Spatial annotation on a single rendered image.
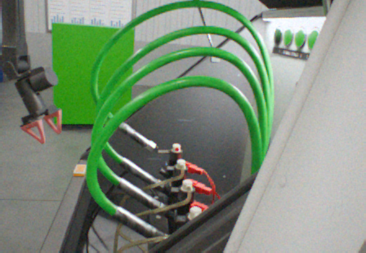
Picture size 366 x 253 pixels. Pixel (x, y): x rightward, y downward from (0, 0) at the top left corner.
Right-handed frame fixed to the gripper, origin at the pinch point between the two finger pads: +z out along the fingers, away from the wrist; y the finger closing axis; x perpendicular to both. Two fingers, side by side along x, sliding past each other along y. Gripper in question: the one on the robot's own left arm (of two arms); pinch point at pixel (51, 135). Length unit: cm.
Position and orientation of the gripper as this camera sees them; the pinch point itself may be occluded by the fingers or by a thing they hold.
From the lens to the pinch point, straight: 109.4
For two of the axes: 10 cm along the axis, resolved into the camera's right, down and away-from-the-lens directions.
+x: -9.2, 3.2, 2.3
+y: 1.4, -2.6, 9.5
